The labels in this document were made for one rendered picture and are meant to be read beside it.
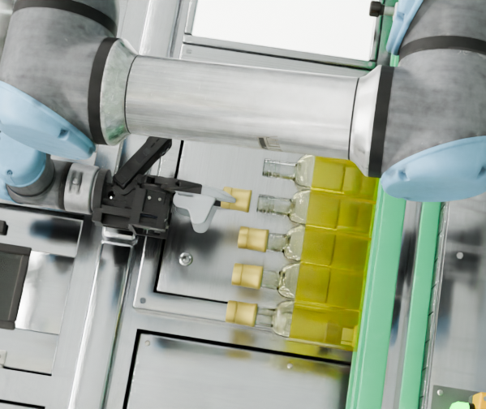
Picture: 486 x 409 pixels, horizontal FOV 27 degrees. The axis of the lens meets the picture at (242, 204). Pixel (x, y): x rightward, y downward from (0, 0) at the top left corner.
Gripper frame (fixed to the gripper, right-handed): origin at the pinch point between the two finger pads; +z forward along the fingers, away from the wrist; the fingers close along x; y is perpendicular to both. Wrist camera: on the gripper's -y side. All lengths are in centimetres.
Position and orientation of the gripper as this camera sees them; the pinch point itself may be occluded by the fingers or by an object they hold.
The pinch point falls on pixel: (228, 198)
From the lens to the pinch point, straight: 156.4
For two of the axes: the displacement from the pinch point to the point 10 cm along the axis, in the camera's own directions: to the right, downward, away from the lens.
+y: -1.6, 9.6, -2.4
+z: 9.9, 1.6, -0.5
